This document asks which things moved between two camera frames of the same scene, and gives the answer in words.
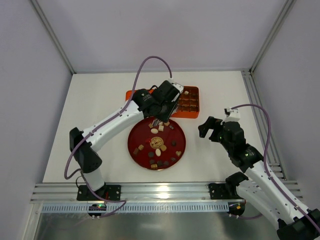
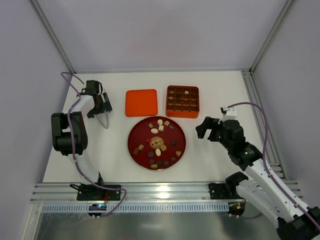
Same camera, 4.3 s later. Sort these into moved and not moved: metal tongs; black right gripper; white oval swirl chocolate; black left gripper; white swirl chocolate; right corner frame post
Moved: black left gripper; metal tongs
Not moved: white swirl chocolate; white oval swirl chocolate; right corner frame post; black right gripper
